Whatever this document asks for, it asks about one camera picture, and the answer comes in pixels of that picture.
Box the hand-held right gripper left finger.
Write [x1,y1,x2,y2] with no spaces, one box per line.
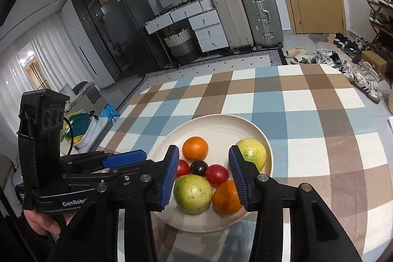
[46,144,180,262]

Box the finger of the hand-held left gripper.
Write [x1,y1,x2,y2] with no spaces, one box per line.
[61,160,154,186]
[60,149,147,172]

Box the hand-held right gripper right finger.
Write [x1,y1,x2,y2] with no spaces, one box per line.
[228,145,363,262]

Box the red tomato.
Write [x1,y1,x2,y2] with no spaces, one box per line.
[205,164,229,187]
[175,159,191,178]

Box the orange tangerine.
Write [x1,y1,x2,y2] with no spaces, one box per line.
[212,180,244,215]
[182,136,209,162]

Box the spotted green guava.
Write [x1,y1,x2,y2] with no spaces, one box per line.
[174,174,213,215]

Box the yellow green guava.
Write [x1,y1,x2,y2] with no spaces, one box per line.
[235,138,267,172]

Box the dark purple plum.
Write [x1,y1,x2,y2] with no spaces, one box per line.
[190,160,209,177]

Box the cream round plate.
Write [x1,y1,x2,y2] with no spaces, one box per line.
[149,115,273,233]

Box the person's left hand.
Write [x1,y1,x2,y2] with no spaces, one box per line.
[25,209,62,235]

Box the white plastic bag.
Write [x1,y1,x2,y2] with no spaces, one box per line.
[79,119,109,150]

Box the green bag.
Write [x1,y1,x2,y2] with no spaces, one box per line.
[66,113,93,140]

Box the blue white package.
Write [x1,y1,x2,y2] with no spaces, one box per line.
[100,104,121,127]

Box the grey chair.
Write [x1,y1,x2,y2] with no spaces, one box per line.
[69,81,102,113]

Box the white curtain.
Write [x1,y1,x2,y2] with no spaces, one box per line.
[0,9,93,146]

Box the checkered tablecloth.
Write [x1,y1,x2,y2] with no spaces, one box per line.
[61,64,393,262]

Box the dotted patterned rug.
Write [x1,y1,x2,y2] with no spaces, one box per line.
[144,49,289,79]

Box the grey white laundry basket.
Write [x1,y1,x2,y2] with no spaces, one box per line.
[163,27,201,65]

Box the grey refrigerator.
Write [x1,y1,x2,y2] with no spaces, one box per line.
[101,0,170,78]

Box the dark tall cabinet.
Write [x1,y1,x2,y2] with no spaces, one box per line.
[70,0,123,87]

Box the white desk with drawers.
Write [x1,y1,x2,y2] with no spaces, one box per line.
[145,0,229,54]

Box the beige suitcase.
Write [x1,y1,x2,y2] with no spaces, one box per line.
[211,0,255,54]

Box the pile of sneakers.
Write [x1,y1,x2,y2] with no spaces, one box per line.
[307,32,383,103]

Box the grey furry floor mat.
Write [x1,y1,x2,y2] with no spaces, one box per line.
[309,33,330,45]

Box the silver suitcase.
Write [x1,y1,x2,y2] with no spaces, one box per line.
[240,0,284,51]

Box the brown cardboard box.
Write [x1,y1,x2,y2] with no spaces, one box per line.
[361,50,388,74]

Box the wooden shoe rack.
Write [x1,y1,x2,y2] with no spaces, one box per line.
[358,0,393,57]

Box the black cable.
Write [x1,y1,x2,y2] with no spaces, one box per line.
[63,116,76,156]

